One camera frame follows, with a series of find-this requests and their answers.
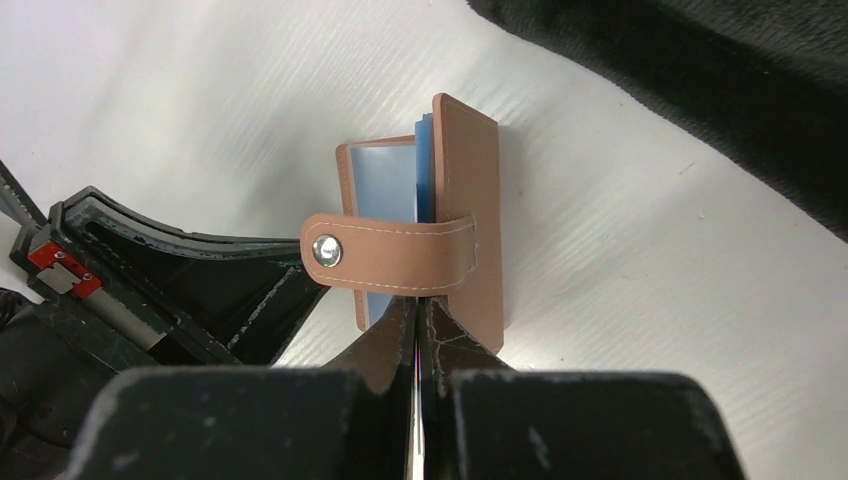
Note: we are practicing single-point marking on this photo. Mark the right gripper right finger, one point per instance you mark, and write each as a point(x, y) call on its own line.
point(485, 420)

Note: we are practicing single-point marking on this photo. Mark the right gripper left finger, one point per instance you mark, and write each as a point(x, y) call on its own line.
point(348, 419)

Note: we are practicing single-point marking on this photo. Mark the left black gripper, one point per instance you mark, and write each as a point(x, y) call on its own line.
point(121, 291)

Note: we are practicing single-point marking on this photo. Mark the white credit card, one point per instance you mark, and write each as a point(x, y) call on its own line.
point(417, 450)

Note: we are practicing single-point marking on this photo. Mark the tan leather card holder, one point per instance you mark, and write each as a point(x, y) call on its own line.
point(421, 218)

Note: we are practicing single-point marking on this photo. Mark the black floral plush blanket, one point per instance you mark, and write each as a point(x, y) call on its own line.
point(762, 82)

